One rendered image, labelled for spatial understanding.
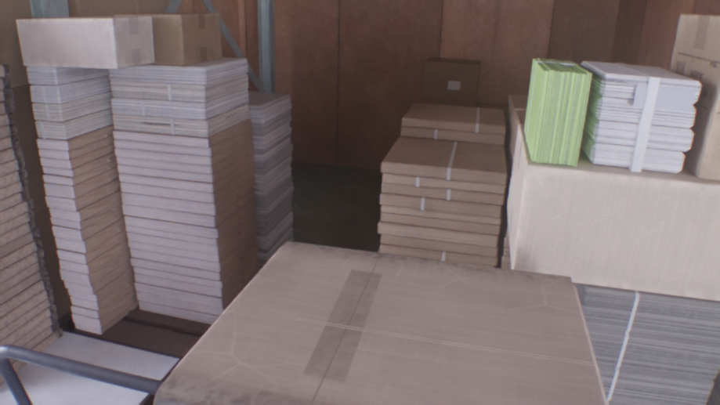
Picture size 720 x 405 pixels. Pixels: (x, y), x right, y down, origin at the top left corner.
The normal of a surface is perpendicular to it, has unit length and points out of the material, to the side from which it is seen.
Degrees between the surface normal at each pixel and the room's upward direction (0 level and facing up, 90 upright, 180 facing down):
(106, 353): 0
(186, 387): 0
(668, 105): 90
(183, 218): 93
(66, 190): 94
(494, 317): 0
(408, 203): 90
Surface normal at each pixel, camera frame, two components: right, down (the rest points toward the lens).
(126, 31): 0.97, 0.12
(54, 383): 0.03, -0.93
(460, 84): -0.25, 0.34
